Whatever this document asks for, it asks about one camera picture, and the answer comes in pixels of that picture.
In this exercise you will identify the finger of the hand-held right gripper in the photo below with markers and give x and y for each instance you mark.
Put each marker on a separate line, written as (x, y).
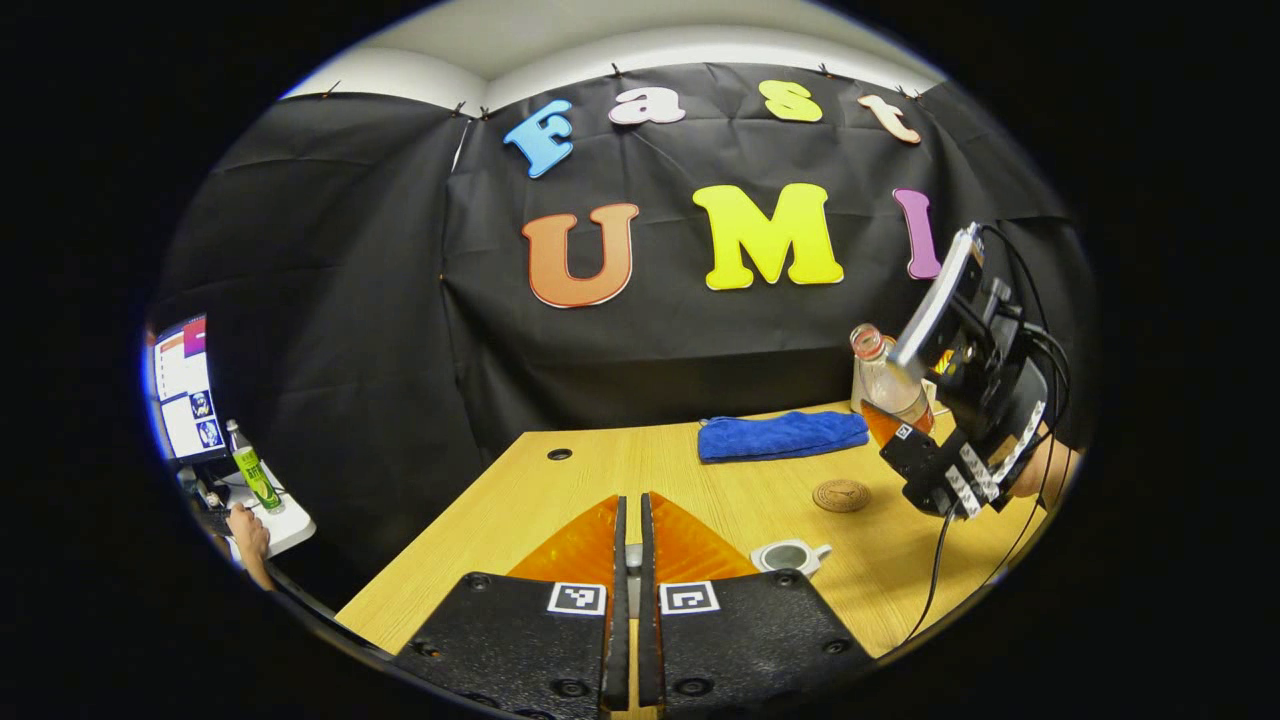
(944, 362)
(930, 465)

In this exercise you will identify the round cork coaster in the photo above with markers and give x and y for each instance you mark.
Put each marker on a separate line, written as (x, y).
(841, 496)

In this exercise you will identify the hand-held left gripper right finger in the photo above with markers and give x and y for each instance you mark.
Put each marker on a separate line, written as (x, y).
(648, 650)

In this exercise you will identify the clear plastic water bottle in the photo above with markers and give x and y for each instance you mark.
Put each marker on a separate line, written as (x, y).
(885, 385)

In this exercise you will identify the green drink bottle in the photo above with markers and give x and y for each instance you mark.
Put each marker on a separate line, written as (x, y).
(255, 468)

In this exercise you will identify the white side desk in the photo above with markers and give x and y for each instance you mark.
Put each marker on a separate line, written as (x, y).
(285, 522)

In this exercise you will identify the blue towel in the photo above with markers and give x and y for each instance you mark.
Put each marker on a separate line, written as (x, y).
(780, 436)

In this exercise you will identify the computer monitor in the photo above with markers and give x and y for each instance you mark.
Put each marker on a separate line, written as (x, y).
(185, 385)

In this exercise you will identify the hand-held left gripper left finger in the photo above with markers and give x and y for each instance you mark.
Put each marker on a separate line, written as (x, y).
(617, 650)

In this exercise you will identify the black backdrop cloth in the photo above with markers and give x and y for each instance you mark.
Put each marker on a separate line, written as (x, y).
(640, 340)

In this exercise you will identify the white ceramic teacup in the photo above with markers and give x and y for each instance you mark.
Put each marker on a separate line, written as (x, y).
(790, 555)

